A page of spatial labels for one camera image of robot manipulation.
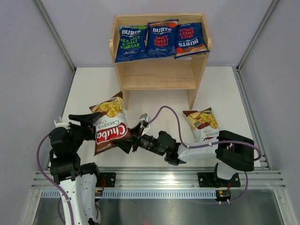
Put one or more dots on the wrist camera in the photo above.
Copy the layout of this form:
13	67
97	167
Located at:
144	123
59	123

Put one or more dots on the white slotted cable duct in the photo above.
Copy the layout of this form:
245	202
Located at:
157	194

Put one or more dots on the wooden two-tier shelf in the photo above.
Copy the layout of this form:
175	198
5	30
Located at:
165	73

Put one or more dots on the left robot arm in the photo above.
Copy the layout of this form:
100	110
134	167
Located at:
75	182

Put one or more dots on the Chuba cassava chips bag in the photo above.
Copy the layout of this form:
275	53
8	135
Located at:
203	124
111	125

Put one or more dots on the small blue Burts chilli bag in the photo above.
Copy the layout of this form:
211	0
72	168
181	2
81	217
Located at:
161	38

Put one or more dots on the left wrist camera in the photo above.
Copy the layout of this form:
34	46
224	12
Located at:
59	123

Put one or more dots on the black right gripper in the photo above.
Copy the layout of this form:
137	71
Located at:
136	133

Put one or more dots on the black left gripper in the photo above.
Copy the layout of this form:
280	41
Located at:
86	122

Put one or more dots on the large blue Burts chilli bag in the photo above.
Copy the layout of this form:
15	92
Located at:
189	40

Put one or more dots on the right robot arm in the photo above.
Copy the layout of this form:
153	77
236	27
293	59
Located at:
235	153

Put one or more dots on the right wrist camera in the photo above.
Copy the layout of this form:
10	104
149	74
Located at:
144	123

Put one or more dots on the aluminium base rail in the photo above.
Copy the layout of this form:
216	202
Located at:
183	178

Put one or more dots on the Burts sea salt vinegar bag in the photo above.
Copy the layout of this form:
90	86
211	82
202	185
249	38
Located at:
132	43

